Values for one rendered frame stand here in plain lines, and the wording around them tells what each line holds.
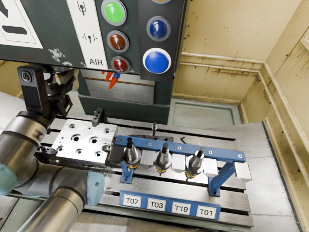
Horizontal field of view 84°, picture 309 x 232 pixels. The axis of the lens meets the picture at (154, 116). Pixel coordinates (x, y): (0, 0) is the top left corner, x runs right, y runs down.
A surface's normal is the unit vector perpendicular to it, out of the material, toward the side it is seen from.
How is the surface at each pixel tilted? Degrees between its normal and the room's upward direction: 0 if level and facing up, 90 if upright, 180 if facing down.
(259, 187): 24
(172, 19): 90
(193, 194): 0
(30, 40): 90
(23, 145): 57
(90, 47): 90
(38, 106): 64
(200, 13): 90
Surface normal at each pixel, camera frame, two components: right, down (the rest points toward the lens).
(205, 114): 0.04, -0.64
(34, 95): -0.15, 0.39
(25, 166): 0.99, 0.12
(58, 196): 0.03, -0.95
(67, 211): 0.80, -0.54
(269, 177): -0.37, -0.64
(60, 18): -0.13, 0.76
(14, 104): 0.43, -0.54
